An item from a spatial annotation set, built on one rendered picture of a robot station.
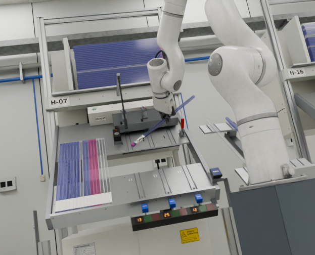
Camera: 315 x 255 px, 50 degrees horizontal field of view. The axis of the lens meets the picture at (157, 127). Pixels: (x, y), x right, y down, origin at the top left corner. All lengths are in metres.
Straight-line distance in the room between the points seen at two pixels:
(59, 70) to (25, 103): 1.44
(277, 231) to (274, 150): 0.21
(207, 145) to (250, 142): 2.54
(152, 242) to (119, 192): 0.37
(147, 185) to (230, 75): 0.68
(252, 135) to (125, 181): 0.69
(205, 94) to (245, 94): 2.67
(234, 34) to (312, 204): 0.55
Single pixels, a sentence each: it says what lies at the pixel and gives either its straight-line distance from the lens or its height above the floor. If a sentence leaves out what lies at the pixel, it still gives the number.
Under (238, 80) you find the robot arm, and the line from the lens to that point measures 0.99.
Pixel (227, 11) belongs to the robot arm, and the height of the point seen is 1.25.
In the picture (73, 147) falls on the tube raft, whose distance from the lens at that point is 1.74.
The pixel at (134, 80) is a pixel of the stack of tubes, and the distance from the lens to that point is 1.97.
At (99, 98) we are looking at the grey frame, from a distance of 1.96.
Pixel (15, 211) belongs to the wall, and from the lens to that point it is 3.46.
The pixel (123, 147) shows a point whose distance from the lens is 1.71.
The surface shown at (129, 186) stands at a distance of 1.47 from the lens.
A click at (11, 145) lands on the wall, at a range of 3.54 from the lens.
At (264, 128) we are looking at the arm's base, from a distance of 0.99.
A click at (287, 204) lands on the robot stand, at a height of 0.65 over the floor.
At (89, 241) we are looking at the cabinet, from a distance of 1.70.
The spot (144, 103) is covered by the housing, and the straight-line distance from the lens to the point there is 1.93.
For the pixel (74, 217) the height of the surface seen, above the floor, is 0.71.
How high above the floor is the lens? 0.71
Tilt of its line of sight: 12 degrees up
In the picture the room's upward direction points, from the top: 10 degrees counter-clockwise
